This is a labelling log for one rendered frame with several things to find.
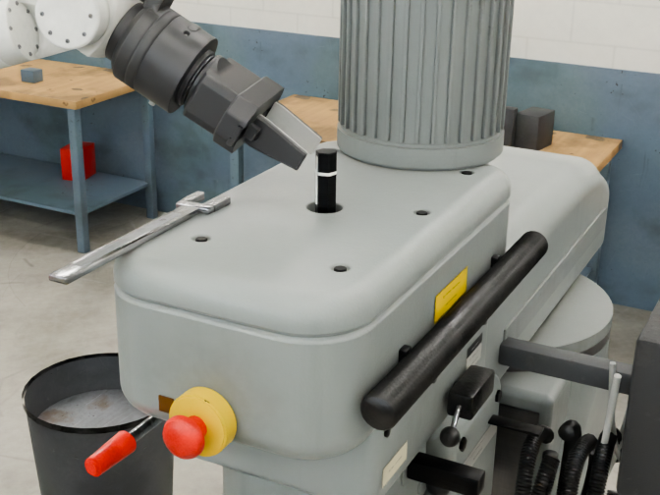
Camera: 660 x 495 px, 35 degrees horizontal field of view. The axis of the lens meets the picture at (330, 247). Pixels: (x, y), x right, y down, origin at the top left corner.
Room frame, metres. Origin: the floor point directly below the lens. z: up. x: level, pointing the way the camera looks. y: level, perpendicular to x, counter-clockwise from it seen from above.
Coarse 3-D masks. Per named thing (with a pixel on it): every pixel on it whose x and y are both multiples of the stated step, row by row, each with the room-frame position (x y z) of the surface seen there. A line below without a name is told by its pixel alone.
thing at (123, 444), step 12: (144, 420) 0.90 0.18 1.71; (156, 420) 0.91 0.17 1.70; (120, 432) 0.87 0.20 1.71; (132, 432) 0.88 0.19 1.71; (144, 432) 0.89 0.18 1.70; (108, 444) 0.85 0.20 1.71; (120, 444) 0.85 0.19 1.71; (132, 444) 0.86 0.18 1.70; (96, 456) 0.83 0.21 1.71; (108, 456) 0.83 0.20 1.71; (120, 456) 0.84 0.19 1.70; (96, 468) 0.82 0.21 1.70; (108, 468) 0.83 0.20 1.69
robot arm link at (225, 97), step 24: (192, 24) 1.05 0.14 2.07; (168, 48) 1.01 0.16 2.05; (192, 48) 1.02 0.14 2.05; (216, 48) 1.08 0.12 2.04; (144, 72) 1.01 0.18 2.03; (168, 72) 1.01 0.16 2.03; (192, 72) 1.02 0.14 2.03; (216, 72) 1.02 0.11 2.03; (240, 72) 1.05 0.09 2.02; (144, 96) 1.03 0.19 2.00; (168, 96) 1.01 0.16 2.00; (192, 96) 1.00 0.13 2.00; (216, 96) 0.99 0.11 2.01; (240, 96) 0.99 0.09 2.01; (264, 96) 1.02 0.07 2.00; (192, 120) 1.00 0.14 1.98; (216, 120) 1.00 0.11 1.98; (240, 120) 0.97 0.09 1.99; (240, 144) 1.01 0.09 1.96
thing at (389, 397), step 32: (512, 256) 1.10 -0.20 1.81; (480, 288) 1.01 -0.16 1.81; (512, 288) 1.05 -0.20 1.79; (448, 320) 0.93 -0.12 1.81; (480, 320) 0.96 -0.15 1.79; (416, 352) 0.86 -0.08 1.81; (448, 352) 0.88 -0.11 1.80; (384, 384) 0.80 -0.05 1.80; (416, 384) 0.82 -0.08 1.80; (384, 416) 0.78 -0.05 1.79
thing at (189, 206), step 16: (176, 208) 0.98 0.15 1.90; (192, 208) 0.98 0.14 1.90; (208, 208) 0.98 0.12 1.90; (160, 224) 0.94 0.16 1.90; (176, 224) 0.95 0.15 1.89; (128, 240) 0.89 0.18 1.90; (144, 240) 0.90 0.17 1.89; (96, 256) 0.85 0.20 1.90; (112, 256) 0.86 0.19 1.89; (64, 272) 0.82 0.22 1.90; (80, 272) 0.82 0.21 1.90
